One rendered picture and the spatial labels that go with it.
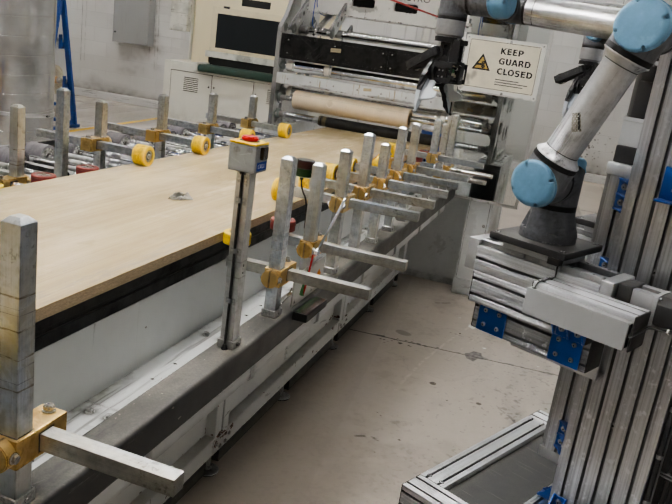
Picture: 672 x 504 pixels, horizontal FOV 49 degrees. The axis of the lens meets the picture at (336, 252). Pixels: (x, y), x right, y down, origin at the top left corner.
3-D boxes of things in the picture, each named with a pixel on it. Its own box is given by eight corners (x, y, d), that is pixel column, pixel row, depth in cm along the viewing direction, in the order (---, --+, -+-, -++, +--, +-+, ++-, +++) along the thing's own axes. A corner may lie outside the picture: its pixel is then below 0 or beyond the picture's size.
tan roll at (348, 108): (489, 141, 465) (493, 122, 462) (487, 143, 454) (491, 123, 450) (282, 105, 505) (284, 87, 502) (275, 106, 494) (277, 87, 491)
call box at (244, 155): (266, 174, 176) (269, 141, 174) (253, 177, 169) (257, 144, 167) (239, 168, 178) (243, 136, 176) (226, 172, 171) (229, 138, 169)
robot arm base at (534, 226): (585, 242, 200) (593, 207, 197) (559, 248, 189) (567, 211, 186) (535, 227, 209) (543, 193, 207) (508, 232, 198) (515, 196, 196)
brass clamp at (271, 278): (296, 278, 214) (298, 262, 213) (278, 291, 202) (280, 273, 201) (277, 273, 216) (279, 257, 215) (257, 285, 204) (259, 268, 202)
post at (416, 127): (405, 224, 349) (422, 123, 336) (403, 225, 346) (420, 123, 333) (397, 222, 350) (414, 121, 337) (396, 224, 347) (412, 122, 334)
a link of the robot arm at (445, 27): (431, 17, 192) (449, 20, 198) (428, 35, 193) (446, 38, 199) (455, 19, 187) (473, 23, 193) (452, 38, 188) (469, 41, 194)
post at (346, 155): (334, 285, 258) (354, 149, 245) (331, 287, 255) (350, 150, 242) (325, 282, 259) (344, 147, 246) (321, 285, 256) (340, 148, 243)
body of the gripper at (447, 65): (447, 85, 191) (456, 37, 187) (421, 81, 196) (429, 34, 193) (464, 87, 196) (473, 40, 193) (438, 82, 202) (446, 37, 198)
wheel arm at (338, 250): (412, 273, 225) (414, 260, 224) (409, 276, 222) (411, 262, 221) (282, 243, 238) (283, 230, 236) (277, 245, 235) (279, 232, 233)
